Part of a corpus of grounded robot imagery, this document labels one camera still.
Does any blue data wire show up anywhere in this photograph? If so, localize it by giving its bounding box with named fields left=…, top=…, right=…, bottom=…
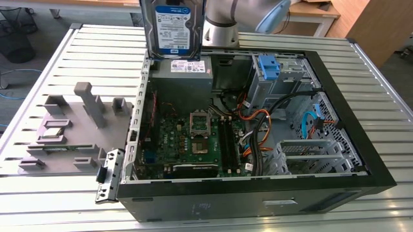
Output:
left=302, top=103, right=322, bottom=140

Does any hard disk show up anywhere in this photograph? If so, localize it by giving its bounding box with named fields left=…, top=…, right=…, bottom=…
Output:
left=137, top=0, right=207, bottom=61

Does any metal disk bay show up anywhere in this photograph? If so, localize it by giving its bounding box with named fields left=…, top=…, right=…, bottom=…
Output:
left=274, top=138, right=363, bottom=175

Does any metal socket cover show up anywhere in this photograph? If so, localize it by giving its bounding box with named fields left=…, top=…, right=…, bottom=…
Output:
left=188, top=111, right=212, bottom=136

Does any green motherboard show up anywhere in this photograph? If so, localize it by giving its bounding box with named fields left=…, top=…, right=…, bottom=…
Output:
left=137, top=113, right=258, bottom=180

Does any black RAM slot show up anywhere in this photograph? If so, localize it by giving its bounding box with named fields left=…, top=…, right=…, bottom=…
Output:
left=227, top=115, right=242, bottom=174
left=218, top=115, right=231, bottom=174

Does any CPU socket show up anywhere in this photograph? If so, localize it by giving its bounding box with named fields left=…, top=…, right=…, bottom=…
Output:
left=189, top=141, right=211, bottom=155

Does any grey power supply unit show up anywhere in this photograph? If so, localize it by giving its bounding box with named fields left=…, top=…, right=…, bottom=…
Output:
left=149, top=55, right=215, bottom=113

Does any metal optical drive bay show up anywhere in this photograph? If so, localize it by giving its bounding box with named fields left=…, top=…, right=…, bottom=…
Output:
left=247, top=54, right=322, bottom=115

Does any black graphics card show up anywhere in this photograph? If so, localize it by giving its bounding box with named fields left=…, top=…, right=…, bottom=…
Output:
left=163, top=162, right=220, bottom=180

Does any blue plastic bay latch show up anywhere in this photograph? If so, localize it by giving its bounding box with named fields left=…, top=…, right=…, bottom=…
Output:
left=258, top=55, right=280, bottom=81

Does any black open PC case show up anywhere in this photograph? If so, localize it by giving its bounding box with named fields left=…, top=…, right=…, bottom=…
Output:
left=115, top=43, right=397, bottom=222

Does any grey expansion slot latch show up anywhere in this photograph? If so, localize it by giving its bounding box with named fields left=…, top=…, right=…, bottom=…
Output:
left=93, top=147, right=125, bottom=204

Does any grey parts rack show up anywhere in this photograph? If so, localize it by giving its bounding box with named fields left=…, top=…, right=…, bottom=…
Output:
left=17, top=81, right=135, bottom=176

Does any green RAM stick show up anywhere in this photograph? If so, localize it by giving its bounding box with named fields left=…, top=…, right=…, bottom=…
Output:
left=40, top=145, right=79, bottom=153

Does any silver CPU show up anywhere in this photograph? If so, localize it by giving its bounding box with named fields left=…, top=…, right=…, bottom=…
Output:
left=42, top=128, right=64, bottom=139

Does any wooden desk with white legs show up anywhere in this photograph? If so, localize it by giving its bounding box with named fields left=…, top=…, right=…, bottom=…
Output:
left=48, top=0, right=341, bottom=37

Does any black mesh wastebasket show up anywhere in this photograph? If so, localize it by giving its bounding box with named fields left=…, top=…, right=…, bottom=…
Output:
left=0, top=7, right=37, bottom=64

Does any wooden cabinet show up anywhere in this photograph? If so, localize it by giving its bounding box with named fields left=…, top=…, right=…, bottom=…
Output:
left=346, top=0, right=413, bottom=69

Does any orange yellow wire bundle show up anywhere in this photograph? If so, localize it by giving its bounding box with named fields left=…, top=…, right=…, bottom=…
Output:
left=236, top=108, right=275, bottom=157

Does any black cable bundle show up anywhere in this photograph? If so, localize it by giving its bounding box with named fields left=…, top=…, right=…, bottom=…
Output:
left=250, top=91, right=324, bottom=176

